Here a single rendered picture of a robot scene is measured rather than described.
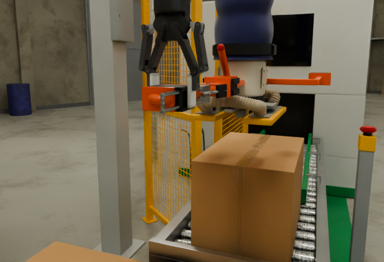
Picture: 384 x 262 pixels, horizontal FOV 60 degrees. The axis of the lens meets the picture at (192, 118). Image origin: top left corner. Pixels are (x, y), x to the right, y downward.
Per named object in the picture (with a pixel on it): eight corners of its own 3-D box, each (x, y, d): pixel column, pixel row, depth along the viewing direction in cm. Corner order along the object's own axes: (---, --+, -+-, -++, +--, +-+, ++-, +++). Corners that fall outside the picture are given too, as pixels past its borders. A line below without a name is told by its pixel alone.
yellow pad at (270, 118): (262, 109, 141) (262, 98, 140) (286, 111, 137) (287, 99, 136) (241, 124, 110) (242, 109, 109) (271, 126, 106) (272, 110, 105)
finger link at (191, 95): (192, 73, 70) (196, 73, 70) (192, 106, 71) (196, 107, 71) (187, 73, 68) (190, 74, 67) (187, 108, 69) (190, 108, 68)
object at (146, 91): (161, 105, 77) (160, 84, 76) (190, 107, 74) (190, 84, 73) (142, 110, 69) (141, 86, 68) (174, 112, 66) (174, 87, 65)
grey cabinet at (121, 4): (127, 42, 223) (126, -5, 218) (135, 41, 221) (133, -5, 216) (110, 40, 205) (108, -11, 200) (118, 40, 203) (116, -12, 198)
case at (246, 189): (228, 198, 195) (230, 131, 189) (300, 209, 181) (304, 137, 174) (190, 252, 140) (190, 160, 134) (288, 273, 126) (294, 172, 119)
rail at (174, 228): (251, 150, 357) (251, 133, 354) (256, 150, 355) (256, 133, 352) (151, 281, 144) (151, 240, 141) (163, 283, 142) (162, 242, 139)
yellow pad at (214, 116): (219, 107, 148) (219, 96, 148) (241, 109, 145) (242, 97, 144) (188, 120, 118) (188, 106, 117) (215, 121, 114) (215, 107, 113)
